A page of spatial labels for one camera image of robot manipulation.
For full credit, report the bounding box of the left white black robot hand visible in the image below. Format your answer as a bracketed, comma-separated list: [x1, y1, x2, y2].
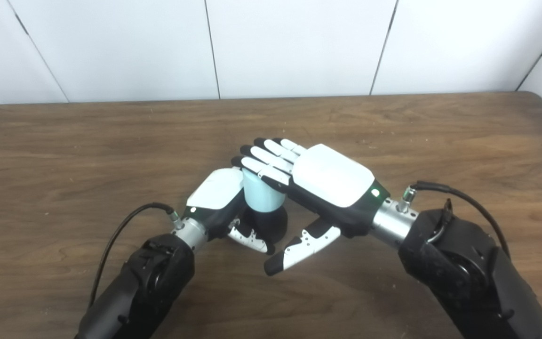
[184, 167, 276, 255]

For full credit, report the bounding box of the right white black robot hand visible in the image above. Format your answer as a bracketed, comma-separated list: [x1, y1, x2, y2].
[231, 137, 391, 276]

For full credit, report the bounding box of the light-blue cylindrical hose piece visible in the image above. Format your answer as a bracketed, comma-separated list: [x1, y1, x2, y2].
[242, 169, 287, 213]

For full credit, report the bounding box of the black funnel-shaped nozzle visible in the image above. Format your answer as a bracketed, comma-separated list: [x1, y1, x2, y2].
[238, 205, 289, 245]

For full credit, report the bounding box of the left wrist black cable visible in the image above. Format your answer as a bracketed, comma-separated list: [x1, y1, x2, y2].
[88, 202, 184, 309]

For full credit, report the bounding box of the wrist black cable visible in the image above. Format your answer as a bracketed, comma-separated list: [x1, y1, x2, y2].
[396, 181, 511, 257]
[88, 202, 184, 309]

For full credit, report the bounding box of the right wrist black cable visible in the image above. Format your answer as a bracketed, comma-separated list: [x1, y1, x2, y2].
[396, 181, 511, 257]

